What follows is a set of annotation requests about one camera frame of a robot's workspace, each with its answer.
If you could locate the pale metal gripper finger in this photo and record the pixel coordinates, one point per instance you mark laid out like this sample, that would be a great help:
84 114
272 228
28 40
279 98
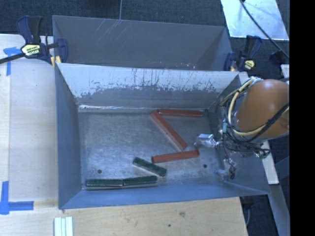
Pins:
204 140
222 174

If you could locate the grey metal bin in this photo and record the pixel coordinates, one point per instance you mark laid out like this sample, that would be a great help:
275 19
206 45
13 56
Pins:
123 136

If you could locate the pale wood flat board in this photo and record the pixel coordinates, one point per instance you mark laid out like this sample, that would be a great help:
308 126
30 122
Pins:
33 122

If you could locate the red-brown flat block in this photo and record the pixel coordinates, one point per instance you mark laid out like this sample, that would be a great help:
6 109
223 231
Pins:
176 156
180 112
168 129

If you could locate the dark green flat block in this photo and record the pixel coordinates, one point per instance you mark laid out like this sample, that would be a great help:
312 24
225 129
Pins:
140 181
150 166
104 183

